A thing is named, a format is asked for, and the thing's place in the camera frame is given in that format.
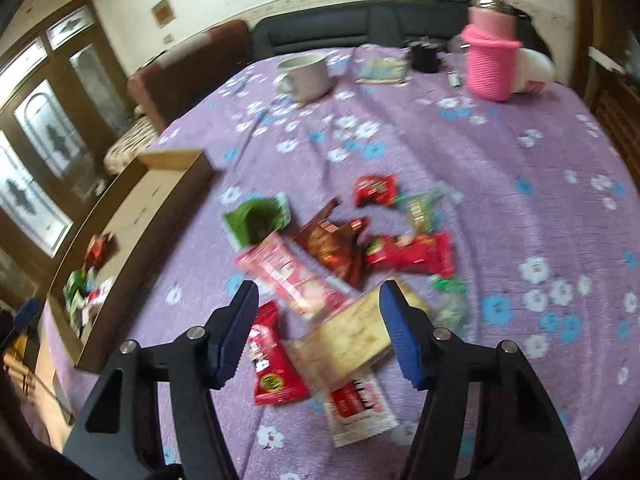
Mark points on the brown armchair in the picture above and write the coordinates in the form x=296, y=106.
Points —
x=190, y=75

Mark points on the white packet with red label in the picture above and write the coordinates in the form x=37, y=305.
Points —
x=357, y=402

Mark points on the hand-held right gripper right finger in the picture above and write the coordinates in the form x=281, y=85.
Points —
x=400, y=340

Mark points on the dark brown snack packet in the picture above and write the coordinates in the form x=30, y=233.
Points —
x=332, y=247

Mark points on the purple floral tablecloth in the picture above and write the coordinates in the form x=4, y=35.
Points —
x=450, y=160

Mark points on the clear green snack packet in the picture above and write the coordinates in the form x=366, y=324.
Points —
x=420, y=210

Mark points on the wooden door with glass panes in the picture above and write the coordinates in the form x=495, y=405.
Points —
x=45, y=135

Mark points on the clear glass lid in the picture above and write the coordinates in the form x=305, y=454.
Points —
x=457, y=42

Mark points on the pink snack packet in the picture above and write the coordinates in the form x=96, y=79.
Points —
x=290, y=275

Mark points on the small lighter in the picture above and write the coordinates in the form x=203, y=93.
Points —
x=454, y=79

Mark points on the dark green snack packet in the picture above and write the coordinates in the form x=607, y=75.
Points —
x=255, y=217

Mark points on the beige snack packet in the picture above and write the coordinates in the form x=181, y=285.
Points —
x=350, y=335

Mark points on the white mug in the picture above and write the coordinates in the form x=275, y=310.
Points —
x=305, y=75

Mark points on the white and red wrapper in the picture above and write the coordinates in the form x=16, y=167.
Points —
x=95, y=300

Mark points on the white plastic cup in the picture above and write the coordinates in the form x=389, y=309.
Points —
x=535, y=72

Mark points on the black container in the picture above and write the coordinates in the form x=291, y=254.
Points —
x=425, y=57

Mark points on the black sofa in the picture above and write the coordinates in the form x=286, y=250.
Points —
x=350, y=22

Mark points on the wooden cabinet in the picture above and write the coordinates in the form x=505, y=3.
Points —
x=615, y=85

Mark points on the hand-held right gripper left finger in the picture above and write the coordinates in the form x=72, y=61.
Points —
x=232, y=340

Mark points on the patterned seat cushion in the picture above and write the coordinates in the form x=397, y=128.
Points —
x=127, y=142

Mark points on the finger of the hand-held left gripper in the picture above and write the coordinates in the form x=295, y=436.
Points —
x=27, y=314

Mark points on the shallow cardboard box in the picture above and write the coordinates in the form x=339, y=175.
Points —
x=150, y=195

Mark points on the green and white candy packet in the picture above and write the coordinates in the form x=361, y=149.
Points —
x=452, y=305

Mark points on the small wall notice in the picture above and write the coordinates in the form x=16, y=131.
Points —
x=162, y=12

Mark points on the bottle in pink knitted sleeve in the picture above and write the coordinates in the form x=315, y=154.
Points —
x=490, y=60

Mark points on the small shiny red packet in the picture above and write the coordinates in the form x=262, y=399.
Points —
x=96, y=252

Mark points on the red packet with round label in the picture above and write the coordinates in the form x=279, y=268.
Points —
x=270, y=360

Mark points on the long red snack packet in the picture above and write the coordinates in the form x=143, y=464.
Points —
x=410, y=255

